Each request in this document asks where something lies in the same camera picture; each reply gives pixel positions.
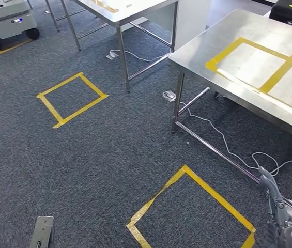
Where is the yellow table tape outline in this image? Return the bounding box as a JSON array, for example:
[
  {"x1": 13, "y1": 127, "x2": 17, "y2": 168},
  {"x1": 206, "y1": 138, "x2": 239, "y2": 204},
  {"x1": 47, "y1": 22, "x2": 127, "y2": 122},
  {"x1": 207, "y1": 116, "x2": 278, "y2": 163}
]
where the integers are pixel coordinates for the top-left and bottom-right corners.
[{"x1": 91, "y1": 0, "x2": 120, "y2": 13}]

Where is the white floor cable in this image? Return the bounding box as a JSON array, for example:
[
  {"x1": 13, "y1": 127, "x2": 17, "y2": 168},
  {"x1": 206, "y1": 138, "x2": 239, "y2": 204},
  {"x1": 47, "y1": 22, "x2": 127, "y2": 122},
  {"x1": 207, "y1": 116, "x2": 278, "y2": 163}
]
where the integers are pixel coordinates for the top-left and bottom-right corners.
[
  {"x1": 106, "y1": 49, "x2": 173, "y2": 63},
  {"x1": 176, "y1": 101, "x2": 292, "y2": 203}
]

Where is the white floor socket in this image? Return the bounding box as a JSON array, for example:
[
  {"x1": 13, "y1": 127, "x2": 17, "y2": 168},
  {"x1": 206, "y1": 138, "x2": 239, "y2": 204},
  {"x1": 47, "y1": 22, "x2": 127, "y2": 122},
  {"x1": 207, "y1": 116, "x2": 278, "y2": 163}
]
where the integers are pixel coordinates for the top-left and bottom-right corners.
[{"x1": 162, "y1": 90, "x2": 177, "y2": 102}]

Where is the steel workbench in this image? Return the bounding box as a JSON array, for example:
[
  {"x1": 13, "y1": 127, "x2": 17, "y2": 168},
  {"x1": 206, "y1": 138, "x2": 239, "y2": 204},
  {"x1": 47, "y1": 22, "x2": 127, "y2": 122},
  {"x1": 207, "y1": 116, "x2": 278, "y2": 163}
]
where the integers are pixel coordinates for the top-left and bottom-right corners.
[{"x1": 168, "y1": 8, "x2": 292, "y2": 220}]

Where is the steel table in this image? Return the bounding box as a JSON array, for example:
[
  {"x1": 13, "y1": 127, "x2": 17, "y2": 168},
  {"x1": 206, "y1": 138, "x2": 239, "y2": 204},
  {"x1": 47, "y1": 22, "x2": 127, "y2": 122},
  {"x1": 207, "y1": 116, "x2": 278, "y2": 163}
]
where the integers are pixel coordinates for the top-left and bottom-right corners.
[{"x1": 44, "y1": 0, "x2": 180, "y2": 94}]

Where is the yellow floor tape square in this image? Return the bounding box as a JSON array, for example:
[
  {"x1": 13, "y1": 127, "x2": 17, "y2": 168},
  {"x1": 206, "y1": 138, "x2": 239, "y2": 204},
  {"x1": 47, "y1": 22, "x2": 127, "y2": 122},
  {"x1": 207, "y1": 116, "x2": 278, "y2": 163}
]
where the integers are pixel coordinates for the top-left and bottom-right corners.
[
  {"x1": 125, "y1": 165, "x2": 257, "y2": 248},
  {"x1": 36, "y1": 72, "x2": 109, "y2": 130}
]

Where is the yellow floor tape strip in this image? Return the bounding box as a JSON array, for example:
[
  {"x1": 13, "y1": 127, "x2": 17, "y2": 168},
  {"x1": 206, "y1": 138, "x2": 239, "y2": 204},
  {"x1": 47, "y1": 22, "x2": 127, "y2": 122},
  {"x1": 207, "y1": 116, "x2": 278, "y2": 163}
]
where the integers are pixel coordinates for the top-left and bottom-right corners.
[{"x1": 0, "y1": 38, "x2": 32, "y2": 55}]

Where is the black carry case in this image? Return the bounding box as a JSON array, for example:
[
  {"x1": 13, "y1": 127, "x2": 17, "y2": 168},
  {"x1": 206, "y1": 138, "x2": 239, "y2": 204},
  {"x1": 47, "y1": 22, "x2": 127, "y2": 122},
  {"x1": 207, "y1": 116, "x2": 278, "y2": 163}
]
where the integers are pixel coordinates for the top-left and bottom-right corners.
[{"x1": 269, "y1": 0, "x2": 292, "y2": 29}]

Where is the white partition panel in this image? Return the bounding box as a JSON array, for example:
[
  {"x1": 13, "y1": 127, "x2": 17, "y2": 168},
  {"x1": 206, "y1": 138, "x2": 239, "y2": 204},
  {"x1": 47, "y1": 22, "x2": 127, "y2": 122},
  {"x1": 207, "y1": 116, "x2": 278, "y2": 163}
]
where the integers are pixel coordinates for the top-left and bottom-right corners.
[{"x1": 121, "y1": 0, "x2": 212, "y2": 50}]

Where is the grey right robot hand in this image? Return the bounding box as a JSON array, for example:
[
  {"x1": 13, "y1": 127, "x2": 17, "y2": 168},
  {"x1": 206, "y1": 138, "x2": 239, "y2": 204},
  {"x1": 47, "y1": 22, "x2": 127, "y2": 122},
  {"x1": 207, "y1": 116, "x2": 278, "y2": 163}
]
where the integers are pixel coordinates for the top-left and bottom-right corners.
[{"x1": 258, "y1": 166, "x2": 292, "y2": 248}]

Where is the yellow workbench tape outline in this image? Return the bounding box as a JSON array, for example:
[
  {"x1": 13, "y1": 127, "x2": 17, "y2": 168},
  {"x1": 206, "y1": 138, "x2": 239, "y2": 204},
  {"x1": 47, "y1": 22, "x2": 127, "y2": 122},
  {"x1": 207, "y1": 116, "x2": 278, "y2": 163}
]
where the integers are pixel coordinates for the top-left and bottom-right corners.
[{"x1": 205, "y1": 37, "x2": 292, "y2": 125}]

